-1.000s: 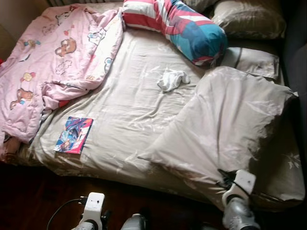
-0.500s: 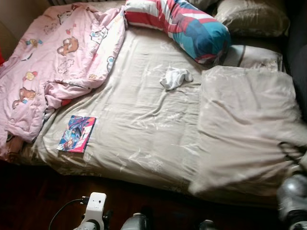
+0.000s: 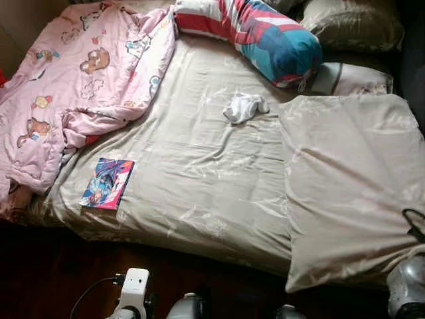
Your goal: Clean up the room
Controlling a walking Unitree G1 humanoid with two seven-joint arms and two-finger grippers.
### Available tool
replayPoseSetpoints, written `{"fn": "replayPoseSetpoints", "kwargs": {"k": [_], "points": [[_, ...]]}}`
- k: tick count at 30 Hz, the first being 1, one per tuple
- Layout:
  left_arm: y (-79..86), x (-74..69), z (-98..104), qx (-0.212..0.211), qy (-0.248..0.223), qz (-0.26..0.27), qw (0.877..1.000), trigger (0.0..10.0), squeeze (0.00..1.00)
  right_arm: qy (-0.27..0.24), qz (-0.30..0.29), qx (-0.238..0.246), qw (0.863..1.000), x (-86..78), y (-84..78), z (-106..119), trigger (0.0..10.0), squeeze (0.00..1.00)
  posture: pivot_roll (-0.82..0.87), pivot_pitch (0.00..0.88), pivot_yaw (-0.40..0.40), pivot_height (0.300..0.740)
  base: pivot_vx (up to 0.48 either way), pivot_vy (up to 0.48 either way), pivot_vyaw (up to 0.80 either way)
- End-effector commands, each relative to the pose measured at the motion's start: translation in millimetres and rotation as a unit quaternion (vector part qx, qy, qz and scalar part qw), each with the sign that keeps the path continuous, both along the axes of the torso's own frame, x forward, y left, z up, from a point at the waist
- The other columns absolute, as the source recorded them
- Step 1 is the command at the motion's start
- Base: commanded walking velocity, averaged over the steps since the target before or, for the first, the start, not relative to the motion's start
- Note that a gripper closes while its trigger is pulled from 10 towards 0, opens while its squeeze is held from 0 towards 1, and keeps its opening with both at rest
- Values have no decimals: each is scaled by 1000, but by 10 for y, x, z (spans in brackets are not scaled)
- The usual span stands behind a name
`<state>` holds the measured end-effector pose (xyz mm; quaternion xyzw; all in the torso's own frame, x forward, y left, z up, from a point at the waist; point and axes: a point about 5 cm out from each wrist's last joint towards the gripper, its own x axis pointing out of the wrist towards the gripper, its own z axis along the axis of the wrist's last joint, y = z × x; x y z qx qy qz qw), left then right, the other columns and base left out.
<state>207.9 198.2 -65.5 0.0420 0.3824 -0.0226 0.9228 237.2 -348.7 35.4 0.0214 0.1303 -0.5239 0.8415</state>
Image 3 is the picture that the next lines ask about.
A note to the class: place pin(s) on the pink manga book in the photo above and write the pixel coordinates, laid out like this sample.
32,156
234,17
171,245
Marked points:
106,185

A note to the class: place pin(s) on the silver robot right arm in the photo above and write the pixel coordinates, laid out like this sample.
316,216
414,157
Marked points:
406,286

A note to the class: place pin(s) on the silver robot right leg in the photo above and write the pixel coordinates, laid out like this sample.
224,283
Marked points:
291,314

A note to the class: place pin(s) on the beige leaf-print bed sheet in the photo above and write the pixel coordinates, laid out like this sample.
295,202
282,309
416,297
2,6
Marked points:
199,173

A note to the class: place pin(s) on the crumpled white cloth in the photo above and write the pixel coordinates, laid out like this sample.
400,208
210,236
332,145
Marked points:
242,109

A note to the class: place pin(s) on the pink cartoon-print quilt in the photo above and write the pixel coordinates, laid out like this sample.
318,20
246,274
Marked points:
80,100

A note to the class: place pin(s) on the large beige pillow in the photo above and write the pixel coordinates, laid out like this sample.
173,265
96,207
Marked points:
345,186

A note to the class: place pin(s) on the red white teal striped bolster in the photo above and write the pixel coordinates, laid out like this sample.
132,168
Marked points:
279,46

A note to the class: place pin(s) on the white printed pillow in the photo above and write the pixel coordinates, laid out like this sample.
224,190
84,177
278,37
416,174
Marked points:
352,80

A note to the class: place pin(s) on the olive beige pillow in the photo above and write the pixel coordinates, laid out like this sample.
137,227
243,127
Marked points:
352,26

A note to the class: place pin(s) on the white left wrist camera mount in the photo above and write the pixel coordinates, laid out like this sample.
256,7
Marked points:
135,286

